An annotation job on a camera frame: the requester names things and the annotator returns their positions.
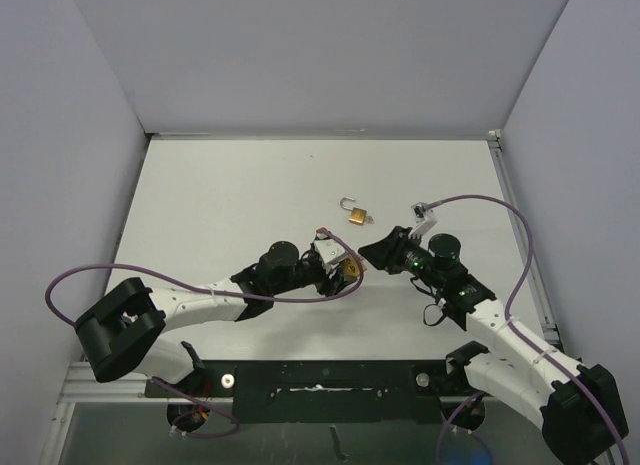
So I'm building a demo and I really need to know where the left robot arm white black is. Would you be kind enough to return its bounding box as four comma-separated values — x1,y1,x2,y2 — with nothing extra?
74,238,352,396

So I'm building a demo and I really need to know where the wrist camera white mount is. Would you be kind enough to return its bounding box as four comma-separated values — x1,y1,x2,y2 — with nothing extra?
409,202,440,238
311,227,349,273

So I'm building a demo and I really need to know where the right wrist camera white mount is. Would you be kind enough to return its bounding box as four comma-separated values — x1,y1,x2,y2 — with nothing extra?
409,202,440,238

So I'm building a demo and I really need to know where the small brass padlock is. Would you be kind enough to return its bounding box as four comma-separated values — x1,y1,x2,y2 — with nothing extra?
339,197,368,225

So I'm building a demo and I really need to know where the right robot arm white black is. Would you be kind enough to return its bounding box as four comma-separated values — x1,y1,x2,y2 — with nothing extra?
359,226,629,464

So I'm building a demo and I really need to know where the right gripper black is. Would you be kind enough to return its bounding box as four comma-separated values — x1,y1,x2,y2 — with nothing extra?
359,226,445,290

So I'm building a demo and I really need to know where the aluminium frame rail right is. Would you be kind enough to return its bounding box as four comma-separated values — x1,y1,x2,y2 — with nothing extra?
487,129,565,352

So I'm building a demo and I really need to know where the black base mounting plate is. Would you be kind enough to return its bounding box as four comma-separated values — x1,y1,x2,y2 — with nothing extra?
145,359,474,425

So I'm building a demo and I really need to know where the long shackle brass padlock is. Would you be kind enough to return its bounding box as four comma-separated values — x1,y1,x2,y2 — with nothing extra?
340,256,366,283

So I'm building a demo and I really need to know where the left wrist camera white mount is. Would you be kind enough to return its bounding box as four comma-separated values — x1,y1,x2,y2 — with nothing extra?
311,227,349,273

